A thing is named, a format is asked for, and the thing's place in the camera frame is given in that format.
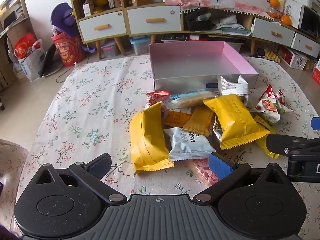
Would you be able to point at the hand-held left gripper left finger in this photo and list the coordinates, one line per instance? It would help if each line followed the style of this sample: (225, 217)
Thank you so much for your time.
(100, 166)

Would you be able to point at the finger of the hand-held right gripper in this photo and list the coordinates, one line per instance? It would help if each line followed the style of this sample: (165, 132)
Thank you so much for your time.
(315, 123)
(282, 142)

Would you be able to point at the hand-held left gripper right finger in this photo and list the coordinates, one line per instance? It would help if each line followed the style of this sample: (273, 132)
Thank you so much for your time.
(220, 166)

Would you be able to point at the pink cake snack packet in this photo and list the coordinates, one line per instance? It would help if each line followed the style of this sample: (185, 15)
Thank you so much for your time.
(203, 171)

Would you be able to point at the thin yellow snack packet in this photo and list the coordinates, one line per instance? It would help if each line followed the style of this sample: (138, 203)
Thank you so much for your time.
(265, 140)

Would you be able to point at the red and white nut packet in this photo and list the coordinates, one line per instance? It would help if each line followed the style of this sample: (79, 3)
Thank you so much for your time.
(271, 105)

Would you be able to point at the white and blue snack packet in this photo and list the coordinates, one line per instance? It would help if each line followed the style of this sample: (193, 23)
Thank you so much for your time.
(186, 143)

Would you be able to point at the small mustard snack packet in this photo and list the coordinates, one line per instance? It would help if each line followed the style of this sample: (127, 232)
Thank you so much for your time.
(200, 122)

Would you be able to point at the large yellow snack packet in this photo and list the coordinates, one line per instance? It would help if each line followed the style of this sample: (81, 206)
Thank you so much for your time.
(235, 120)
(147, 140)

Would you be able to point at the orange snack packet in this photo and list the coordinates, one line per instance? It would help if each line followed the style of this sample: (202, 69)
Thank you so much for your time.
(176, 117)

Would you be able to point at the clear biscuit packet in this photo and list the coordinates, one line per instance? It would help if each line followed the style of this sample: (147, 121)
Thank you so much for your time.
(187, 100)

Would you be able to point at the white and silver snack packet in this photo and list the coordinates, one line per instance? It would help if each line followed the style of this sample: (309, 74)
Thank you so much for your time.
(232, 86)

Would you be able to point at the red snack packet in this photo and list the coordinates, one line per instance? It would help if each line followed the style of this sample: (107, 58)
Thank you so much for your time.
(153, 97)

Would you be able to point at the pink cardboard box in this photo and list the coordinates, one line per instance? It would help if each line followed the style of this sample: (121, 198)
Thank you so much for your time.
(192, 60)

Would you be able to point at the floral tablecloth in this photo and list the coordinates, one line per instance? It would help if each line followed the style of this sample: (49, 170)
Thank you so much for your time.
(87, 105)

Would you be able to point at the red and white gift box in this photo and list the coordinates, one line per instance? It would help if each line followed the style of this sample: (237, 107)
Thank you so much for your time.
(292, 57)

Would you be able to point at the yellow egg tray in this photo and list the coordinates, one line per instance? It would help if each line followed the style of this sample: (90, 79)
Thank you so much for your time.
(272, 55)

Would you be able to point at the white microwave oven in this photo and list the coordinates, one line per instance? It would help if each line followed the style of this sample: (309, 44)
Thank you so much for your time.
(310, 21)

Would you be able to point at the orange fruit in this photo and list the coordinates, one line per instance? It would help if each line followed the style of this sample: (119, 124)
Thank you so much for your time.
(273, 2)
(286, 20)

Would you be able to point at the white printed box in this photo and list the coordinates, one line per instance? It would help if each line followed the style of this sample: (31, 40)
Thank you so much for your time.
(292, 12)

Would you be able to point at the low wooden cabinet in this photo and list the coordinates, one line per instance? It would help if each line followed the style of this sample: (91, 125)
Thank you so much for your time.
(262, 22)

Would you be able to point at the clear storage bin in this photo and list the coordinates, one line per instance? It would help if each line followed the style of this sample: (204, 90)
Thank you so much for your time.
(110, 50)

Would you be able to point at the bag of small oranges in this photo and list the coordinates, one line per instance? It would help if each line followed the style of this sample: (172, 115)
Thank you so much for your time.
(274, 13)

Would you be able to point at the red round gift bag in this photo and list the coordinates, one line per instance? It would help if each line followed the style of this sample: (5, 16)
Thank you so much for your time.
(68, 51)

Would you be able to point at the white shopping bag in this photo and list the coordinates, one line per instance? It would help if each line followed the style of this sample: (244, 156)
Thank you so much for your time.
(31, 62)

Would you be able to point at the blue lidded storage bin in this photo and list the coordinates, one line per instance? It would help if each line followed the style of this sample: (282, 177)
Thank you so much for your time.
(140, 46)

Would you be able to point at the pile of papers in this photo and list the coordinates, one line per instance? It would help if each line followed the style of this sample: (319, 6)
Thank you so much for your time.
(231, 25)

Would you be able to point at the black storage box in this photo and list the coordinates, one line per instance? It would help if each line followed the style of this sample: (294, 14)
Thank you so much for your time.
(197, 22)

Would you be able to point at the purple plush toy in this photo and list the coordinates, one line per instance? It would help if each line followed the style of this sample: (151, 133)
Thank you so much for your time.
(63, 17)

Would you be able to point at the wooden shelf cabinet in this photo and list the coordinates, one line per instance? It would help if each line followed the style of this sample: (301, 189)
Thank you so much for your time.
(105, 12)

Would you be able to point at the small white product box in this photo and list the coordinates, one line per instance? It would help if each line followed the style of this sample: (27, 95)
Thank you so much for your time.
(87, 9)

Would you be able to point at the yellow fruit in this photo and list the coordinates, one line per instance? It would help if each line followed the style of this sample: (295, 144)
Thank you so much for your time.
(99, 3)

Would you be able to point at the pink cloth cover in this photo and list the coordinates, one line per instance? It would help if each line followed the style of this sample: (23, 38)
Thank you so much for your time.
(200, 1)

